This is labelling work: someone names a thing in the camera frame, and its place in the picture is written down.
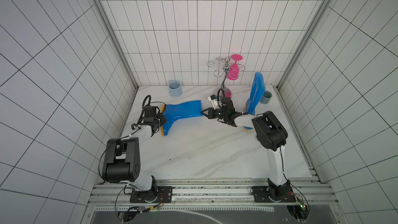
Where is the blue rubber boot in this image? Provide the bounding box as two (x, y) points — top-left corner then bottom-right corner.
(161, 100), (202, 136)
(246, 72), (266, 114)

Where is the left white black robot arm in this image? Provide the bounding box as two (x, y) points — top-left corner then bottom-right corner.
(98, 105), (167, 194)

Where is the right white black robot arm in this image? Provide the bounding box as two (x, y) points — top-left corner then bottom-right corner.
(201, 94), (292, 202)

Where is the light blue mug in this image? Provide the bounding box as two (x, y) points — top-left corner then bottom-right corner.
(169, 80), (182, 97)

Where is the pink wine glass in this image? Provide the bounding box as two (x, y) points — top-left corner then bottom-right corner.
(227, 54), (243, 80)

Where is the grey-teal cup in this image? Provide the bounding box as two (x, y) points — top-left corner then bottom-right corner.
(260, 91), (273, 104)

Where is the chrome glass holder stand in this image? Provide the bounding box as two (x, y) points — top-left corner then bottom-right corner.
(207, 57), (246, 97)

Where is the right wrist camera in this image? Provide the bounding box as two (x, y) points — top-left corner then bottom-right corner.
(208, 94), (219, 109)

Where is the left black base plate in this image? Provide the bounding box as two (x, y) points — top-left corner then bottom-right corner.
(130, 186), (173, 205)

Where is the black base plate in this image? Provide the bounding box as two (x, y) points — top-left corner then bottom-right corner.
(130, 186), (173, 205)
(250, 186), (297, 203)

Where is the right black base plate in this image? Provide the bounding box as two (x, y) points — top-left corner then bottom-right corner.
(250, 186), (297, 203)

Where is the aluminium mounting rail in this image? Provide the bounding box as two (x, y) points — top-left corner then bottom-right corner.
(88, 178), (338, 211)

